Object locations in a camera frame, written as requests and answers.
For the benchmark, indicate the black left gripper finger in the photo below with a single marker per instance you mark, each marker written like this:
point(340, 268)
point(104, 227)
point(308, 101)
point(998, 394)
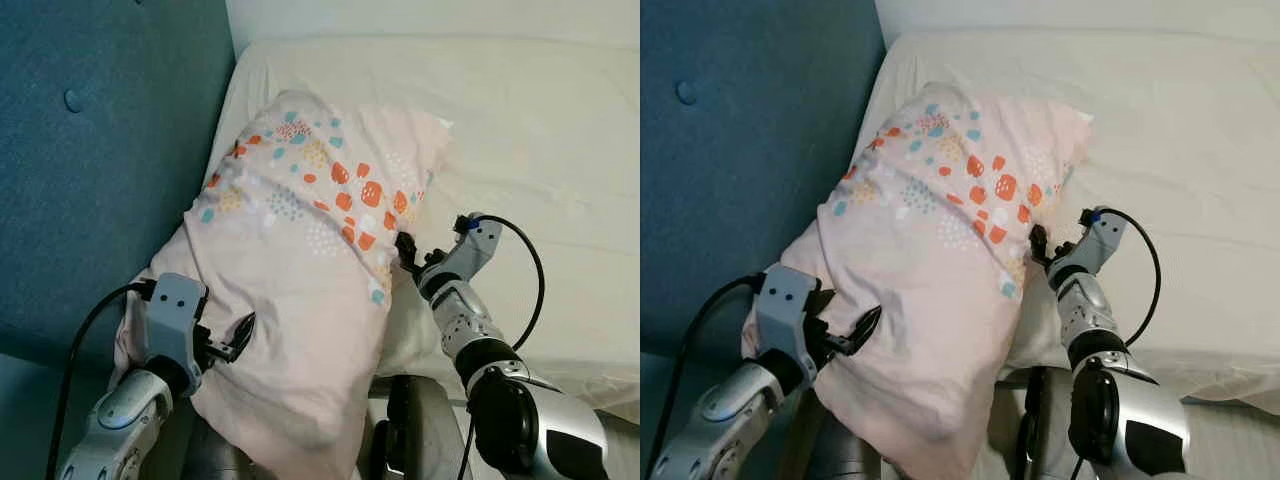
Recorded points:
point(866, 325)
point(243, 332)

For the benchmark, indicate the pink dotted pillow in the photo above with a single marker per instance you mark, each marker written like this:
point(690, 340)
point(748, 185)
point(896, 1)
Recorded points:
point(920, 300)
point(280, 300)

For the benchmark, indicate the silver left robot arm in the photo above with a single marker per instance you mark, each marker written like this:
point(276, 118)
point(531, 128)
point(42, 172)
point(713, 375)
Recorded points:
point(730, 405)
point(125, 415)

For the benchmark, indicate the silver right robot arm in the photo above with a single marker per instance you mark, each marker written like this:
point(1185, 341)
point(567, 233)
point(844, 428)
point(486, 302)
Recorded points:
point(1100, 330)
point(480, 340)

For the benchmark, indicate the dark grey robot left leg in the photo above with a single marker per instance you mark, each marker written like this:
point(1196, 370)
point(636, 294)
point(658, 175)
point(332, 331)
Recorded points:
point(215, 455)
point(835, 450)

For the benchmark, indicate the dark grey robot leg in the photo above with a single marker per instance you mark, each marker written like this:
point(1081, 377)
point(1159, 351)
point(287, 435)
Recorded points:
point(215, 455)
point(1045, 430)
point(420, 430)
point(835, 450)

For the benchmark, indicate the dark grey robot right leg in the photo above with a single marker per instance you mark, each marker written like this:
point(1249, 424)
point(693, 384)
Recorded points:
point(420, 430)
point(1045, 430)

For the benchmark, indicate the mattress with beige sheet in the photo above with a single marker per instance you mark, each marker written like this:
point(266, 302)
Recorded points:
point(1180, 130)
point(540, 130)

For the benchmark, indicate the teal upholstered headboard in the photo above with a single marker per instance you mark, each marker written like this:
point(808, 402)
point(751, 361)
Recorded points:
point(100, 180)
point(740, 180)

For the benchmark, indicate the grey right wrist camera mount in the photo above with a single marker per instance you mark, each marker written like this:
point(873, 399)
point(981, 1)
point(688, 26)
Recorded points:
point(1095, 245)
point(470, 250)

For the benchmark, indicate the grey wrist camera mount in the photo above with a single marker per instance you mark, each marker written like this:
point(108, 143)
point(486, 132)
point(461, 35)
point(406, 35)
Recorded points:
point(175, 310)
point(785, 305)
point(470, 250)
point(1095, 245)

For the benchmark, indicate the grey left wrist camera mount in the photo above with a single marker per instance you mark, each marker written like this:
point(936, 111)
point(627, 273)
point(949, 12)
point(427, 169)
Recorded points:
point(175, 310)
point(785, 305)

